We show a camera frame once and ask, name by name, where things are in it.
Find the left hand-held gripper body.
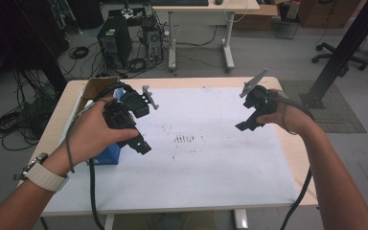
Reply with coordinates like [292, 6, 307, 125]
[102, 83, 160, 135]

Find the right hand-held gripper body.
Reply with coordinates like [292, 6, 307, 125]
[239, 67, 279, 118]

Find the blue cardboard box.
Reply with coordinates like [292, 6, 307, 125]
[76, 76, 126, 166]

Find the person's right hand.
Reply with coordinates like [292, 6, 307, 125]
[256, 89, 314, 136]

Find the person's left hand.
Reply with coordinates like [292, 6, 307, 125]
[51, 96, 141, 176]

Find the white table mat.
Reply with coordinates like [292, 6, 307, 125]
[42, 86, 300, 215]

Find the black computer tower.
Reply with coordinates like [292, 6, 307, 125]
[96, 15, 133, 70]

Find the open computer case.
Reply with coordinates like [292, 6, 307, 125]
[140, 14, 166, 63]

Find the white table leg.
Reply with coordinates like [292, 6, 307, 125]
[233, 209, 249, 230]
[104, 214, 115, 230]

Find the black office chair base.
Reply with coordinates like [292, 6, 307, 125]
[311, 41, 368, 72]

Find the brown cardboard box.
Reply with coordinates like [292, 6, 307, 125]
[233, 3, 281, 32]

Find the grey floor mat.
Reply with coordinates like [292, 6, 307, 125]
[281, 80, 367, 134]

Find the black and white board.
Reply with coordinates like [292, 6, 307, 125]
[108, 7, 148, 28]

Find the black metal stand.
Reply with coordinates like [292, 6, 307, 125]
[301, 0, 368, 109]

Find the white-legged wooden desk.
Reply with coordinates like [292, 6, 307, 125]
[151, 0, 261, 72]

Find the brown wooden cabinet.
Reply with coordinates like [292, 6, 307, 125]
[296, 0, 362, 29]

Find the black keyboard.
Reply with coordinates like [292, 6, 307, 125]
[149, 0, 210, 7]

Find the dark curtain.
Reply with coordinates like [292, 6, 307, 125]
[0, 0, 69, 95]

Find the thin grey wrist cord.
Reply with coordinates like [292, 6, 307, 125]
[64, 99, 107, 174]

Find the small black cable coil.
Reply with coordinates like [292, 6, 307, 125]
[68, 46, 90, 60]

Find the wristwatch with white strap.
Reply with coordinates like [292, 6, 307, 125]
[13, 151, 70, 194]

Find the thick black right gripper cable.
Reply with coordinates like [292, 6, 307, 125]
[276, 92, 315, 230]

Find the bundle of black floor cables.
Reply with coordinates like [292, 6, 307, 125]
[0, 68, 60, 151]

